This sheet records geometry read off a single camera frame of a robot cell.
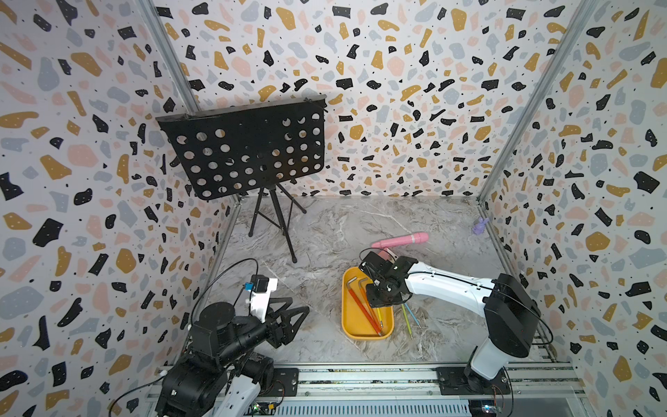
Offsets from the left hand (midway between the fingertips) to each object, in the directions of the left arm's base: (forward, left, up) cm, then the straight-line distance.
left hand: (301, 306), depth 60 cm
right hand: (+10, -19, -23) cm, 31 cm away
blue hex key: (+9, -31, -27) cm, 43 cm away
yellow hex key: (+5, -21, -23) cm, 32 cm away
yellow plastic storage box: (+5, -13, -28) cm, 32 cm away
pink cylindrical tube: (+37, -36, -25) cm, 57 cm away
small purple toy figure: (+42, -66, -24) cm, 82 cm away
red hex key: (+16, -13, -28) cm, 35 cm away
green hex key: (+6, -31, -28) cm, 41 cm away
